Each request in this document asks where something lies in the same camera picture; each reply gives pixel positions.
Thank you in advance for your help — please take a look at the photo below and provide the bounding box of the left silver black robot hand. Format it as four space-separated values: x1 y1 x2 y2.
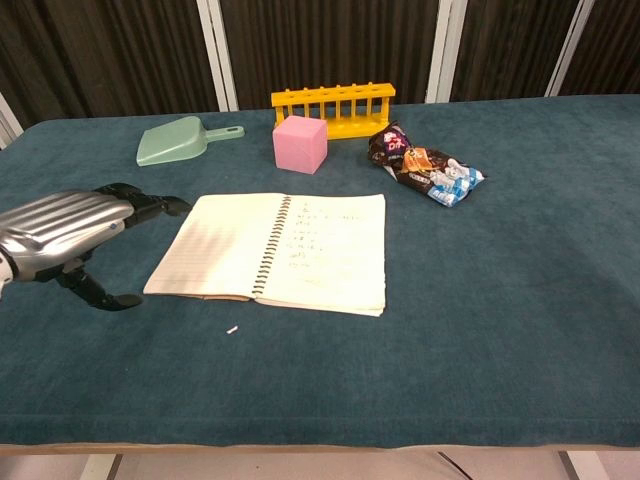
0 182 193 312

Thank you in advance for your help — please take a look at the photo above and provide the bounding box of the spiral notebook with brown cover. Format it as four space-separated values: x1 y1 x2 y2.
142 193 388 319

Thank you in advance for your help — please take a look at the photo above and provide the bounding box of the green plastic dustpan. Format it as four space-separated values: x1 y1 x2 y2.
135 115 246 168

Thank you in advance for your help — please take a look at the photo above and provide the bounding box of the pink foam cube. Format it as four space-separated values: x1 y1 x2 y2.
272 115 329 176

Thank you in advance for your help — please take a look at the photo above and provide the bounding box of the yellow test tube rack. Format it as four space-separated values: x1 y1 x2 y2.
270 81 397 142

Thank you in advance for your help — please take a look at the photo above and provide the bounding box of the dark brown snack packet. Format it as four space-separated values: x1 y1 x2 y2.
368 121 414 167

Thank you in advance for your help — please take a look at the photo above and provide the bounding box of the brown blue white snack packet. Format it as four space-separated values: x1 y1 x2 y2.
384 146 487 208

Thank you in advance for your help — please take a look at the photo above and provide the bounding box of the teal blue table cloth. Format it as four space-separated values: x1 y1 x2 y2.
0 94 640 448

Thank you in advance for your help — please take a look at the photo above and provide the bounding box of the white folding screen frame post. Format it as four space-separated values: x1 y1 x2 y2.
195 0 240 112
544 0 599 98
0 91 24 150
424 0 469 104

